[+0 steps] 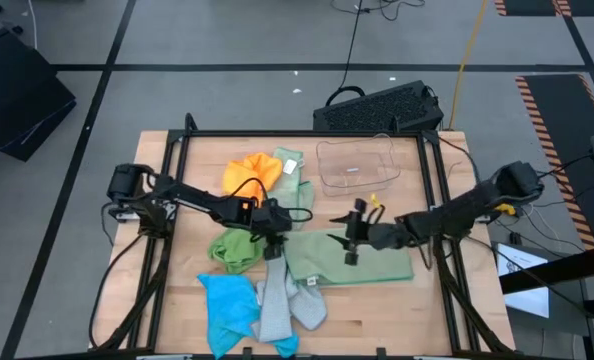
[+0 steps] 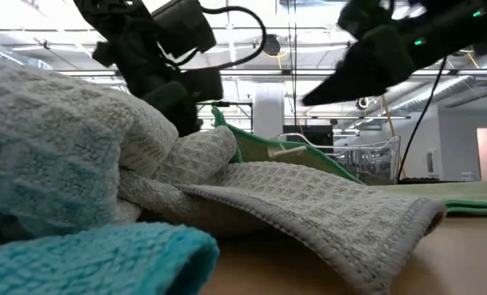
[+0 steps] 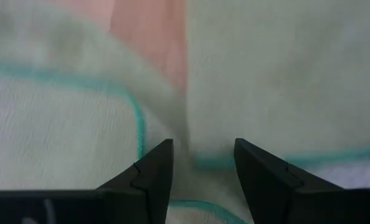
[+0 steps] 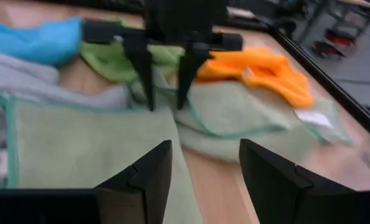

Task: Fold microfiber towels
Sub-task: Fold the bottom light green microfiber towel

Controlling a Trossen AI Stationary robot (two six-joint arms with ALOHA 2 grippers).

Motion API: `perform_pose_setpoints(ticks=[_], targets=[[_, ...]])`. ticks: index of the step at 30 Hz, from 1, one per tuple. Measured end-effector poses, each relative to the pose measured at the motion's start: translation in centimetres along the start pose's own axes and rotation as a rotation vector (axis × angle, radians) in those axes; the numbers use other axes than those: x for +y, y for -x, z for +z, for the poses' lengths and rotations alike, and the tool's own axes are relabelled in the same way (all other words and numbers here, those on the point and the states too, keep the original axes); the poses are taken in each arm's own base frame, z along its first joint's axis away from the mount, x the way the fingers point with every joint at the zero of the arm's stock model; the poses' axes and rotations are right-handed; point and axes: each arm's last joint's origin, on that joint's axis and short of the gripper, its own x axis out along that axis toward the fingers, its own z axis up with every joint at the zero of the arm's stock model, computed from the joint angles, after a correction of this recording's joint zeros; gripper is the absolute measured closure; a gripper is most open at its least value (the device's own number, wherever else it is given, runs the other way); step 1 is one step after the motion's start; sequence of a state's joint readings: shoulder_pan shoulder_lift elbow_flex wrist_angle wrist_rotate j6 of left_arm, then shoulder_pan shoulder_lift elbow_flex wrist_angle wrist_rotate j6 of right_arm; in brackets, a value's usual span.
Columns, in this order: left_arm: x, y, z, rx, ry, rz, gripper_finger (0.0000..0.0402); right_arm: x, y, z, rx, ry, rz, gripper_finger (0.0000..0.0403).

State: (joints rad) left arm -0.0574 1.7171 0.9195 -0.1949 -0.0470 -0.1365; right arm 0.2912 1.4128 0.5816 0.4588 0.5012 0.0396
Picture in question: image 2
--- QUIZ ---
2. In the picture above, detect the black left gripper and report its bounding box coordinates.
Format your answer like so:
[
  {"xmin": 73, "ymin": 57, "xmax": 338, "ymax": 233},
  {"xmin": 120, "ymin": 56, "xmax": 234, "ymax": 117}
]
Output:
[{"xmin": 73, "ymin": 0, "xmax": 225, "ymax": 138}]

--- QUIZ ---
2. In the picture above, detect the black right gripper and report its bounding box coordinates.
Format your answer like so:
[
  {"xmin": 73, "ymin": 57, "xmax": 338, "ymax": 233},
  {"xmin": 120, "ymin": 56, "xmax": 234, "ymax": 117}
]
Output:
[{"xmin": 302, "ymin": 25, "xmax": 417, "ymax": 107}]

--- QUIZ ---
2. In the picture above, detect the pale green microfiber towel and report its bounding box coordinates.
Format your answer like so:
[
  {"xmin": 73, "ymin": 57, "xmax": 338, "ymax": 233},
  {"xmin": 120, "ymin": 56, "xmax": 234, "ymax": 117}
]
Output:
[{"xmin": 210, "ymin": 105, "xmax": 487, "ymax": 217}]

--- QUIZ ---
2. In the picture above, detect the grey waffle-weave towel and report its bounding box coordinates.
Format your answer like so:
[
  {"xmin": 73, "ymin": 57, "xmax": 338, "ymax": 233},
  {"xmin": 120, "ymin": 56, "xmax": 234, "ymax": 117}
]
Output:
[{"xmin": 0, "ymin": 55, "xmax": 448, "ymax": 295}]

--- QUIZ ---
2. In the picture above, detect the turquoise microfiber towel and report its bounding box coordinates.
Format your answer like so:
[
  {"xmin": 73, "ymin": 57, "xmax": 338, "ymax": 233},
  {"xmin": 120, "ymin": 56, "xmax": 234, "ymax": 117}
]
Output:
[{"xmin": 0, "ymin": 220, "xmax": 221, "ymax": 295}]

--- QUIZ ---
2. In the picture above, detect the black monitor screen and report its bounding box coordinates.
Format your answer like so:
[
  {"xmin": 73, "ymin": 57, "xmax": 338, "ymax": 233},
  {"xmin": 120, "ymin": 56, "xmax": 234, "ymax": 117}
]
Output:
[{"xmin": 294, "ymin": 125, "xmax": 335, "ymax": 144}]

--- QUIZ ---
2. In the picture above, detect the white building column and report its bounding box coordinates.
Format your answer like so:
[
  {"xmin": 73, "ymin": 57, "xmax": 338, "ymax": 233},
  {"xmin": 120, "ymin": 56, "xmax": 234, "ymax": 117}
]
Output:
[{"xmin": 253, "ymin": 81, "xmax": 285, "ymax": 140}]

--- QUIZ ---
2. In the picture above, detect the clear plastic bin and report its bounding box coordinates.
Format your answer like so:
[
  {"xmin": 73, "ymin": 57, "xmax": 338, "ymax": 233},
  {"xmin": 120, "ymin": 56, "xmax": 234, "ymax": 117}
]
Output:
[{"xmin": 274, "ymin": 131, "xmax": 401, "ymax": 185}]

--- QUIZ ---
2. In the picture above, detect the yellow hanging cable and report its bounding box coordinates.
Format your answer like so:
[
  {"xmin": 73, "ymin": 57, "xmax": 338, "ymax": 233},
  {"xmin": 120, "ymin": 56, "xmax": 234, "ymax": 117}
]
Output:
[{"xmin": 381, "ymin": 96, "xmax": 397, "ymax": 138}]

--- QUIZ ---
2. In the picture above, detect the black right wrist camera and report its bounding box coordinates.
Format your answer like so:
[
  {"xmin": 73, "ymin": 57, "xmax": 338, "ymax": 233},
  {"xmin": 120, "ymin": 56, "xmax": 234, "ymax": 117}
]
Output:
[{"xmin": 337, "ymin": 0, "xmax": 394, "ymax": 38}]

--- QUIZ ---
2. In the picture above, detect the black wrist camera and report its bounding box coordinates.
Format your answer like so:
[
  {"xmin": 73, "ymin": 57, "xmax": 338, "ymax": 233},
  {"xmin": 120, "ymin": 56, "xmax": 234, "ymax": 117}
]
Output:
[
  {"xmin": 337, "ymin": 0, "xmax": 394, "ymax": 38},
  {"xmin": 152, "ymin": 0, "xmax": 218, "ymax": 59}
]

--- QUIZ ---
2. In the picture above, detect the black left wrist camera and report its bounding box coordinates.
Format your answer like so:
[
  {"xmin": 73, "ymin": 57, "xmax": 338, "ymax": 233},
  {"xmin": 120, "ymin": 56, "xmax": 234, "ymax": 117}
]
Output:
[{"xmin": 152, "ymin": 0, "xmax": 218, "ymax": 59}]

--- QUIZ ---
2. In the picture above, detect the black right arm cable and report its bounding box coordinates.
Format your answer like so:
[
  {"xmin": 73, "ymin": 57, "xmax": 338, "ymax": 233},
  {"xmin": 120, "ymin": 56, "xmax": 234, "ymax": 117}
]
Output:
[{"xmin": 397, "ymin": 57, "xmax": 448, "ymax": 181}]

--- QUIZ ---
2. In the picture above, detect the black ceiling cable reel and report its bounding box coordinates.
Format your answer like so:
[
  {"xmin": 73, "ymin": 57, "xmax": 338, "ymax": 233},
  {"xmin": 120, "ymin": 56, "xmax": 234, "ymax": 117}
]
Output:
[{"xmin": 262, "ymin": 34, "xmax": 284, "ymax": 57}]

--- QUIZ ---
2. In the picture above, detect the black left camera cable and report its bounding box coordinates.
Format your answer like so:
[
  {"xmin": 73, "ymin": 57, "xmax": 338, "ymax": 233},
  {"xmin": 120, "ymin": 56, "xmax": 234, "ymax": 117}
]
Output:
[{"xmin": 173, "ymin": 5, "xmax": 268, "ymax": 71}]

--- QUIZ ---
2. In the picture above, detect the black aluminium table frame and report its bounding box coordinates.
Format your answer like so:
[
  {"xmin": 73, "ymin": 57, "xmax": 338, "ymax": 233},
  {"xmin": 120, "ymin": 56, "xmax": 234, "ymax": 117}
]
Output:
[{"xmin": 398, "ymin": 176, "xmax": 466, "ymax": 184}]

